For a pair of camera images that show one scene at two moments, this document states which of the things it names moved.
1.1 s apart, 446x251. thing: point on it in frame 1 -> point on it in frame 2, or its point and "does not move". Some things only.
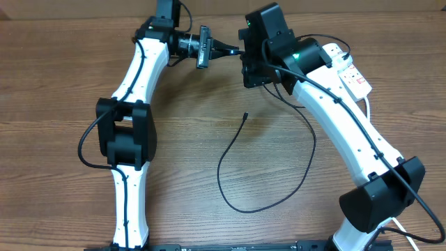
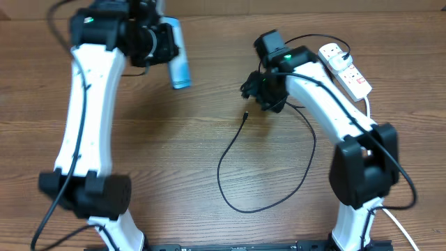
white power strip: (357, 86) does not move
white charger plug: (340, 63) does not move
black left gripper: (203, 52) -> (170, 50)
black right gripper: (254, 78) -> (253, 89)
